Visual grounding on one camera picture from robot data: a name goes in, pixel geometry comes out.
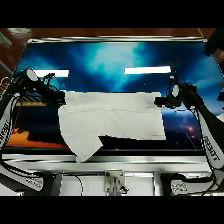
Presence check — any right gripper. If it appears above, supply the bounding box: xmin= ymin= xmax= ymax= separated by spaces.
xmin=154 ymin=96 xmax=174 ymax=109

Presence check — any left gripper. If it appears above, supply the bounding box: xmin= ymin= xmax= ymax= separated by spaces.
xmin=47 ymin=89 xmax=67 ymax=105

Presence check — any white T-shirt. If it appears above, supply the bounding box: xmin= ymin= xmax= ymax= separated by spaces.
xmin=57 ymin=91 xmax=167 ymax=164

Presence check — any black garment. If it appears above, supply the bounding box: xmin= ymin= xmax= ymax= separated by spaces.
xmin=203 ymin=27 xmax=224 ymax=57

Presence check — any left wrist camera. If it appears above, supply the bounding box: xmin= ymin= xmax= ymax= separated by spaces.
xmin=42 ymin=72 xmax=58 ymax=85

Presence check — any silver frame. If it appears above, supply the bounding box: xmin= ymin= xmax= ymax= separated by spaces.
xmin=0 ymin=153 xmax=224 ymax=197

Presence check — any black cable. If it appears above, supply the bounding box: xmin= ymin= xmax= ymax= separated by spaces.
xmin=61 ymin=175 xmax=85 ymax=197

